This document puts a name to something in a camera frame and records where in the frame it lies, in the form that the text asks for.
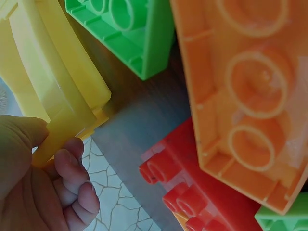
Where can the person's left hand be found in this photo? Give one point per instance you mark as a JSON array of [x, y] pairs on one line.
[[26, 192]]

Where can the green plastic building block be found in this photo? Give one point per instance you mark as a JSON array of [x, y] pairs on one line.
[[286, 216], [134, 36]]

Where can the red plastic building block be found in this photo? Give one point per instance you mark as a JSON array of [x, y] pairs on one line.
[[207, 190]]

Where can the person's left thumb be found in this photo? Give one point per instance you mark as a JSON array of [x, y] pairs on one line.
[[21, 137]]

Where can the large orange plastic building block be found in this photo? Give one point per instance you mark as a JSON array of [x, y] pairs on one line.
[[240, 96]]

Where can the yellow plastic building block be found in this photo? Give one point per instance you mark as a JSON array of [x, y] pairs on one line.
[[60, 72]]

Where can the person's left fingers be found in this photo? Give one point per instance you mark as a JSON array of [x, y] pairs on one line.
[[77, 183]]

